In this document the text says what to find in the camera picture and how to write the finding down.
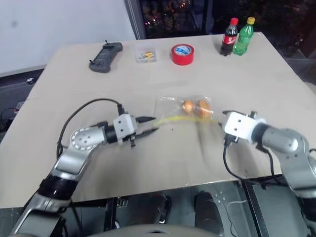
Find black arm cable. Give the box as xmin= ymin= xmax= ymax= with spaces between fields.
xmin=56 ymin=98 xmax=126 ymax=158
xmin=223 ymin=111 xmax=284 ymax=183

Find grey window frame post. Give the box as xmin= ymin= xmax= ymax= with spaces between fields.
xmin=124 ymin=0 xmax=147 ymax=40

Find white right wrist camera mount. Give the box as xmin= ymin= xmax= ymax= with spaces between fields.
xmin=222 ymin=111 xmax=266 ymax=143

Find grey rounded robot body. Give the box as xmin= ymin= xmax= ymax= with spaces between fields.
xmin=86 ymin=223 xmax=223 ymax=237

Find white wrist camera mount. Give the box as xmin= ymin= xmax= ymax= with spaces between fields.
xmin=222 ymin=111 xmax=266 ymax=143
xmin=113 ymin=114 xmax=138 ymax=145

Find cola bottle red cap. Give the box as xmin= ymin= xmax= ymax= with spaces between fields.
xmin=220 ymin=17 xmax=239 ymax=57

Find thin white cable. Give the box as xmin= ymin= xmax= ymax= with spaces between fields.
xmin=226 ymin=200 xmax=247 ymax=237

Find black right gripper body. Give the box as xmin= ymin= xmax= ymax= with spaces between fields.
xmin=223 ymin=134 xmax=240 ymax=147

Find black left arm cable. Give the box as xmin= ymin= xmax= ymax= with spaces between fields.
xmin=56 ymin=98 xmax=126 ymax=158

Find dark rounded shape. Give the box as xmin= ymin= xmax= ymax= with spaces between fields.
xmin=145 ymin=194 xmax=172 ymax=230
xmin=194 ymin=191 xmax=222 ymax=235

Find dark grey remote controller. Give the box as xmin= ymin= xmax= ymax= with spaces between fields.
xmin=88 ymin=39 xmax=123 ymax=74

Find clear zip bag yellow seal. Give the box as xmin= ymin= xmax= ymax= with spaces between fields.
xmin=153 ymin=95 xmax=223 ymax=129

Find red tape roll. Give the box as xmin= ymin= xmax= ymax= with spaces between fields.
xmin=171 ymin=43 xmax=195 ymax=66

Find black and red wires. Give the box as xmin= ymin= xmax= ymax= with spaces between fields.
xmin=0 ymin=106 xmax=23 ymax=132

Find green soda bottle yellow cap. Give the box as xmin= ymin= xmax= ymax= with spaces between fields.
xmin=232 ymin=16 xmax=255 ymax=56

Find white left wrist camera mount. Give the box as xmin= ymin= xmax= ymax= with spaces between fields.
xmin=113 ymin=114 xmax=138 ymax=145

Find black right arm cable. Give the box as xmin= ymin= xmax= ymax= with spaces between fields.
xmin=223 ymin=111 xmax=284 ymax=183

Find clear plastic box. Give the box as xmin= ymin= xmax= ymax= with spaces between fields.
xmin=134 ymin=46 xmax=158 ymax=64

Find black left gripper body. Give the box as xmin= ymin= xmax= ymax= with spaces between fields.
xmin=130 ymin=116 xmax=139 ymax=148

